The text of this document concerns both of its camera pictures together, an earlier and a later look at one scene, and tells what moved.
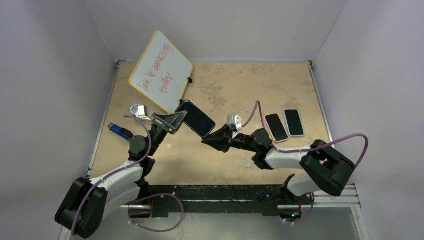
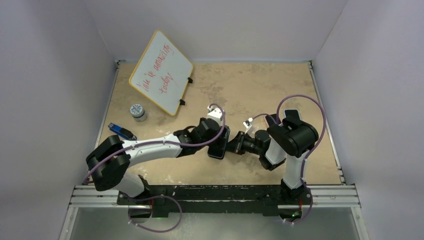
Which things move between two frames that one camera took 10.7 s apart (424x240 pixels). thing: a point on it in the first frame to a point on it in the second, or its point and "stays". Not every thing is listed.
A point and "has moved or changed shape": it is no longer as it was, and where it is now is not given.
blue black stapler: x=122 y=132 stays
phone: x=196 y=119 has moved or changed shape
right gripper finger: x=218 y=141 to x=237 y=150
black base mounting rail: x=264 y=199 stays
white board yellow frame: x=162 y=73 stays
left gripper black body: x=157 y=134 to x=213 y=137
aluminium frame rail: x=349 y=199 stays
